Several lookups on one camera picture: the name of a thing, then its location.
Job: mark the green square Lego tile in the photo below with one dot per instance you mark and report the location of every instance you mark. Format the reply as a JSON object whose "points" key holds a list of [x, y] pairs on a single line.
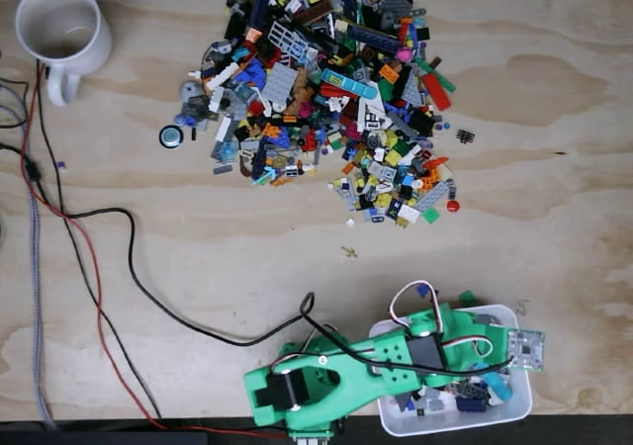
{"points": [[430, 215]]}

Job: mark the camera circuit board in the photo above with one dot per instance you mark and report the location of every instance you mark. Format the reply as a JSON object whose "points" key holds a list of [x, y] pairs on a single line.
{"points": [[525, 350]]}

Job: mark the red long Lego plate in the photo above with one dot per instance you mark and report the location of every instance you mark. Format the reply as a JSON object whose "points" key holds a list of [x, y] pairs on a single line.
{"points": [[437, 92]]}

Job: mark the dark blue long Lego beam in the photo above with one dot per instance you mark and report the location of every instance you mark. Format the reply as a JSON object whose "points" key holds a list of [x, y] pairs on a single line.
{"points": [[260, 5]]}

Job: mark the grey square Lego plate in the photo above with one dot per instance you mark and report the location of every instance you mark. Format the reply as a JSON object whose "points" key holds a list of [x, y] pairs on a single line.
{"points": [[279, 84]]}

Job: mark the white plastic bin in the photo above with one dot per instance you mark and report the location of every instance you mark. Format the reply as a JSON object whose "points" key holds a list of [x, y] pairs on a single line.
{"points": [[521, 395]]}

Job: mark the pink Lego ball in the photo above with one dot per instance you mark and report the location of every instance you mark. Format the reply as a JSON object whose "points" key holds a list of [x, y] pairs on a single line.
{"points": [[405, 54]]}

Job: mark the green long Lego plate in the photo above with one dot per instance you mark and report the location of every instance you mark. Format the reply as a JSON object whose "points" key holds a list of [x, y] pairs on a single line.
{"points": [[435, 75]]}

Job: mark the dark grey Lego plate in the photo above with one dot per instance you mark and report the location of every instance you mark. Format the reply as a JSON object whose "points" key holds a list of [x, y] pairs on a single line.
{"points": [[472, 390]]}

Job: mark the light blue long Lego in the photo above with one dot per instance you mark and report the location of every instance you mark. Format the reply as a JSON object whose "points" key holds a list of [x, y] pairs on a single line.
{"points": [[348, 84], [498, 386]]}

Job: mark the small grey Lego plate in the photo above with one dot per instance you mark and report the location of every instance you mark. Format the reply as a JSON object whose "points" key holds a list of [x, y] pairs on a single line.
{"points": [[223, 169]]}

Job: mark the small tan Lego piece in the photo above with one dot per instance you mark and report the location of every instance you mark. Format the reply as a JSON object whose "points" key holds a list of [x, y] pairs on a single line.
{"points": [[349, 253]]}

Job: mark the grey Lego slope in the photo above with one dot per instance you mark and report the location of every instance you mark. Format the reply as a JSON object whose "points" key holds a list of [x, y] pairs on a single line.
{"points": [[405, 403]]}

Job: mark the blue Lego slope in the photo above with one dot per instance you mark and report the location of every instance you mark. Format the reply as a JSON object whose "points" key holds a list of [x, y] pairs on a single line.
{"points": [[423, 292]]}

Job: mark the white Lego brick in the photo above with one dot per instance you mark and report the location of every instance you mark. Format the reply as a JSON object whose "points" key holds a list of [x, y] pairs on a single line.
{"points": [[222, 76]]}

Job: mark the red round Lego stud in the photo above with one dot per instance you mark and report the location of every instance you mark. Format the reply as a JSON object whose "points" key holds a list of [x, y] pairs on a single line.
{"points": [[453, 205]]}

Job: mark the white ceramic mug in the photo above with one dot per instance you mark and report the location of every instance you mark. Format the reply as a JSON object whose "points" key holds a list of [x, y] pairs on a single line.
{"points": [[96, 44]]}

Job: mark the dark blue long Lego plate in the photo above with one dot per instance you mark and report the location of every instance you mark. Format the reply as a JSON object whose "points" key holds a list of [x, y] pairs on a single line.
{"points": [[373, 38]]}

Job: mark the white Lego lattice window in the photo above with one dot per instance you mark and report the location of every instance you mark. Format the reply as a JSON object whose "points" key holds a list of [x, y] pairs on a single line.
{"points": [[287, 42]]}

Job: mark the white printed Lego panel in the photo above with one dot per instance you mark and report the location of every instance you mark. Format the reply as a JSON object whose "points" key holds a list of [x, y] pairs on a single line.
{"points": [[372, 114]]}

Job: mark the transparent blue Lego piece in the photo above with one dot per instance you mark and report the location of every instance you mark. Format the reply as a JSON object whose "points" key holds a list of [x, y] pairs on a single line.
{"points": [[228, 151]]}

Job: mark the grey round Lego piece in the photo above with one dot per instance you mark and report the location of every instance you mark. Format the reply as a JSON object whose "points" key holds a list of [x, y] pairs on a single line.
{"points": [[192, 91]]}

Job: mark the grey Lego wedge plate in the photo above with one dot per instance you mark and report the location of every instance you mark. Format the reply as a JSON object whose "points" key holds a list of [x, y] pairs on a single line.
{"points": [[414, 93]]}

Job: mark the white Lego tile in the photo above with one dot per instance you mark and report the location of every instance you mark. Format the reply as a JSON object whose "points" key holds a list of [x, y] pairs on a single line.
{"points": [[408, 213]]}

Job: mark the grey long Lego plate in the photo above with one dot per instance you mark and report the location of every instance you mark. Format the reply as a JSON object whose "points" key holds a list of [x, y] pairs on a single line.
{"points": [[431, 197]]}

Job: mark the orange Lego brick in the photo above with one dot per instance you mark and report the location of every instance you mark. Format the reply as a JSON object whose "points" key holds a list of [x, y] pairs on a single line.
{"points": [[389, 72]]}

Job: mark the black Lego grille piece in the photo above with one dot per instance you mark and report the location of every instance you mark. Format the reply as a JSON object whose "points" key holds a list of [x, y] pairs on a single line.
{"points": [[465, 136]]}

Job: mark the round black silver Lego dish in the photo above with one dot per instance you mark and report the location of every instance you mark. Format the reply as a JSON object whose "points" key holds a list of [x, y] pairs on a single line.
{"points": [[171, 136]]}

